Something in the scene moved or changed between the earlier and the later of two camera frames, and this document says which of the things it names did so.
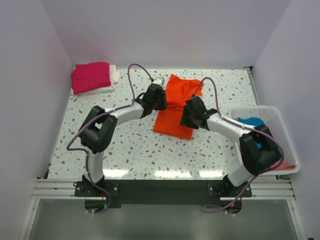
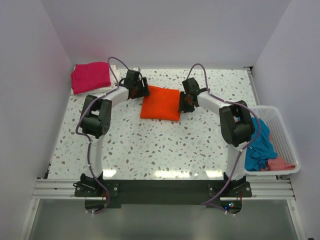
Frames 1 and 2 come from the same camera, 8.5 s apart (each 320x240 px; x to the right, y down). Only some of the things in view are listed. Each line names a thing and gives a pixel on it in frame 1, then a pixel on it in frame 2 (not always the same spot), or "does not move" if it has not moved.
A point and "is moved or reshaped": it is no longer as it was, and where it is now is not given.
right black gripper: (184, 120) to (184, 108)
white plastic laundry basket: (272, 118) does not move
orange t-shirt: (168, 121) is moved or reshaped
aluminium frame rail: (261, 189) does not move
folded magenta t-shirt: (90, 76) does not move
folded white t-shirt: (114, 76) does not move
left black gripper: (164, 104) to (144, 92)
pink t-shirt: (283, 166) does not move
